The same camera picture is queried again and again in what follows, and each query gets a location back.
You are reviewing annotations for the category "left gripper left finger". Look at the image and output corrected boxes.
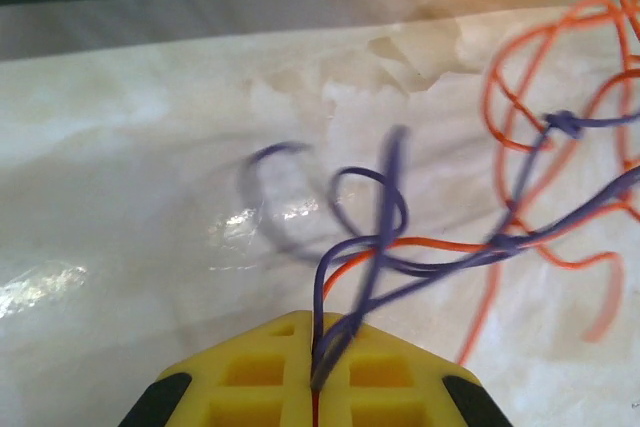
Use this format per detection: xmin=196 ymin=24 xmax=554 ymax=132
xmin=116 ymin=309 xmax=317 ymax=427

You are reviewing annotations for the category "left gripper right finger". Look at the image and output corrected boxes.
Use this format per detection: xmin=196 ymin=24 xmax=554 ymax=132
xmin=319 ymin=313 xmax=515 ymax=427

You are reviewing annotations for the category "purple cable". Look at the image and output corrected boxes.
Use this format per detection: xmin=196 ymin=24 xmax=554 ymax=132
xmin=238 ymin=110 xmax=640 ymax=394

